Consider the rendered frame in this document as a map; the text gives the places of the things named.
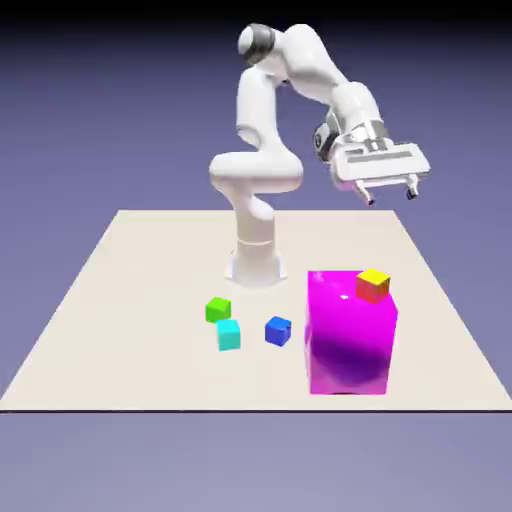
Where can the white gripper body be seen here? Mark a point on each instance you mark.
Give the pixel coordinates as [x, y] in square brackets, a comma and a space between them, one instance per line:
[380, 164]

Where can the small blue cube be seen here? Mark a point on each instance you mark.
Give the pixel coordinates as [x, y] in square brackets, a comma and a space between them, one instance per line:
[277, 331]

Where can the small cyan cube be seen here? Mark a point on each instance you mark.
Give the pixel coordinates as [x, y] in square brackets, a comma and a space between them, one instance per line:
[228, 335]

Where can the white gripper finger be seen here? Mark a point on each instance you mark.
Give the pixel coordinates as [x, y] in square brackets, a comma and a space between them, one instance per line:
[364, 193]
[412, 189]

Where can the small green cube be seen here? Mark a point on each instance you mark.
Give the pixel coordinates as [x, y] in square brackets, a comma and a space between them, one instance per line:
[218, 309]

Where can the small yellow cube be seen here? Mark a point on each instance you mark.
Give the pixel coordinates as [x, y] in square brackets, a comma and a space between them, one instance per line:
[372, 286]

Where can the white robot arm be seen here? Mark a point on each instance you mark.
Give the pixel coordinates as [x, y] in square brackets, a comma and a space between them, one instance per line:
[256, 120]

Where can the large magenta box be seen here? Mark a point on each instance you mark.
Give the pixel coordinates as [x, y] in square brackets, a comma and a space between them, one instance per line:
[348, 340]

